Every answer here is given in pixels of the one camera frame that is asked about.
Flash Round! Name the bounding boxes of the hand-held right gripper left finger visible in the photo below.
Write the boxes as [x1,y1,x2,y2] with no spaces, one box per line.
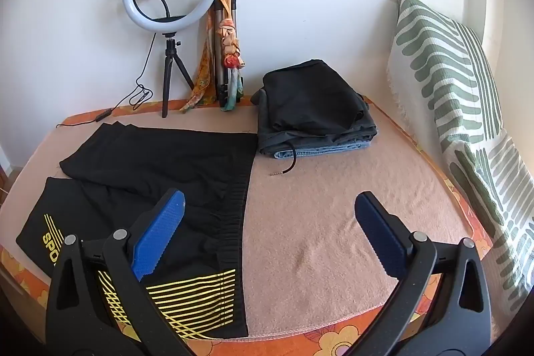
[45,189,186,356]

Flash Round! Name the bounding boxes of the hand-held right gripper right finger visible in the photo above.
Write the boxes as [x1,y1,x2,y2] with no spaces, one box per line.
[354,191,491,356]

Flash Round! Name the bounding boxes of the black pants with yellow stripes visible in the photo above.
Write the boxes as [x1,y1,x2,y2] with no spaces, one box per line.
[16,121,258,342]

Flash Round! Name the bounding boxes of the folded black pants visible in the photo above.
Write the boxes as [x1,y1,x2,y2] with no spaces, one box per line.
[251,58,370,135]

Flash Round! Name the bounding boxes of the pink blanket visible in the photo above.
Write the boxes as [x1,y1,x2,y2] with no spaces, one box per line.
[0,106,485,341]

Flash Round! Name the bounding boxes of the folded blue jeans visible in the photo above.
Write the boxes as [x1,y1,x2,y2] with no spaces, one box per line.
[271,138,372,160]

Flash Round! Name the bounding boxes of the folded dark grey garment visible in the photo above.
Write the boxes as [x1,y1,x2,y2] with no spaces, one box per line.
[256,89,378,157]

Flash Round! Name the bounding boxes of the green and white striped pillow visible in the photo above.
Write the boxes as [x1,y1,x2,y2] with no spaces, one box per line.
[386,0,534,294]

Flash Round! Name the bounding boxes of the small black tripod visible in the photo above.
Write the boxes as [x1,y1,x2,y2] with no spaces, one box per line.
[162,31,195,118]

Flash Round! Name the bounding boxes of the folded grey tripod stand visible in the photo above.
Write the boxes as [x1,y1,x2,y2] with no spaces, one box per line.
[211,0,243,107]

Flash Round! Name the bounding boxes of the orange patterned scarf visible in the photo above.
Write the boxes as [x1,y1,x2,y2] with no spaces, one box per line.
[180,0,247,115]

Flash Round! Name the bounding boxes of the black drawstring cord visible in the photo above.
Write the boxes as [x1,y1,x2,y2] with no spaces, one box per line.
[269,145,298,177]

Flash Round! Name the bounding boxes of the black ring light cable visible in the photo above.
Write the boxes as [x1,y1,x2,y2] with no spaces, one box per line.
[56,34,157,128]

